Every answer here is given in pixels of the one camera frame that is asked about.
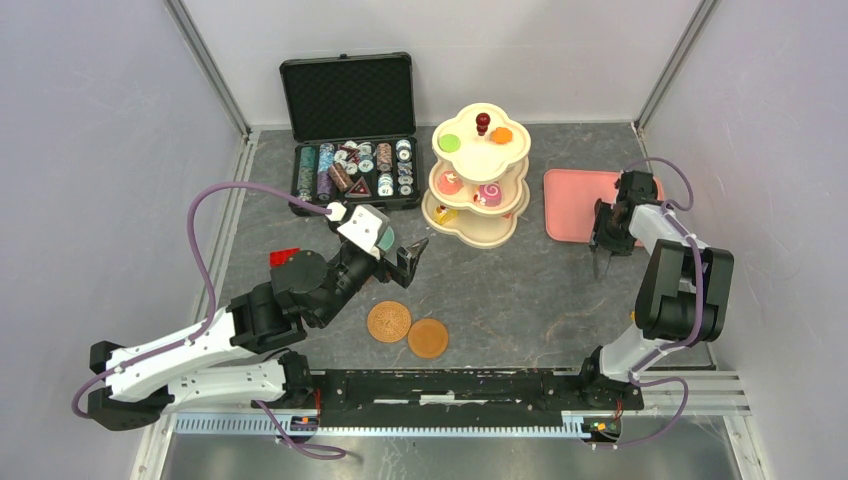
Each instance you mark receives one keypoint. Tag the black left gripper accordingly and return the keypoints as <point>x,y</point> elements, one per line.
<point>407,258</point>

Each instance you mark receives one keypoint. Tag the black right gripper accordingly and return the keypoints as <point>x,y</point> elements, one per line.
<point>600,236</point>

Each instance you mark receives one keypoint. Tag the black serving tongs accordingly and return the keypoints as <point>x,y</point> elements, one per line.
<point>601,260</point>

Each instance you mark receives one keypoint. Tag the yellow roll cake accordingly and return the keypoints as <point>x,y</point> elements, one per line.
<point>443,215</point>

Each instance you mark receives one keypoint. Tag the pink cupcake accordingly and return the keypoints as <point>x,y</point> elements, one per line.
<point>449,183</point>

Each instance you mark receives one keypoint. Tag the green macaron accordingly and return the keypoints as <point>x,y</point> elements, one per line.
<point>449,143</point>

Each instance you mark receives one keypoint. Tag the orange flower cookie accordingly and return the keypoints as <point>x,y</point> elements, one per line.
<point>502,136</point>

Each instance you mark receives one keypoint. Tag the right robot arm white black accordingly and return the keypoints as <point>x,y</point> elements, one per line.
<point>684,293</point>

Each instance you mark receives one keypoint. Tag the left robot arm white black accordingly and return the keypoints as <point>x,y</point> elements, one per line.
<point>241,353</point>

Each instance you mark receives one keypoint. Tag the green teacup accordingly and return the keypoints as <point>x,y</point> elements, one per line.
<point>387,240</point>

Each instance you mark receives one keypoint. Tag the pink plastic tray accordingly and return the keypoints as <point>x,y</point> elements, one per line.
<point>570,195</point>

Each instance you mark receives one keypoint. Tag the patterned round wooden coaster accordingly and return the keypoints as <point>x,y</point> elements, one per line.
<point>389,321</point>

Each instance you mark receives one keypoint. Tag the triangular all-in button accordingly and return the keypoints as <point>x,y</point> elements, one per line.
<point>359,189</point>

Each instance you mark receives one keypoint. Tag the plain round wooden coaster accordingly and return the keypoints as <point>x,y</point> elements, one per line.
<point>428,338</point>

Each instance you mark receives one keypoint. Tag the cream three-tier serving stand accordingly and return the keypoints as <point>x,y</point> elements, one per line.
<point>480,161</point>

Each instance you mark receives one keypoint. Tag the red toy brick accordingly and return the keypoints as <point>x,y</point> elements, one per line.
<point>279,257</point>

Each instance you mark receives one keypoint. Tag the black poker chip case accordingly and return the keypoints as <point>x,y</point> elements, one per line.
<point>353,117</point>

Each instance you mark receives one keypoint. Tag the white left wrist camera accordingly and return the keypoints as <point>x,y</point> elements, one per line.
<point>363,225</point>

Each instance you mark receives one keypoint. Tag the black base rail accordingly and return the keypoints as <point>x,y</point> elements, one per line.
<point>445,398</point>

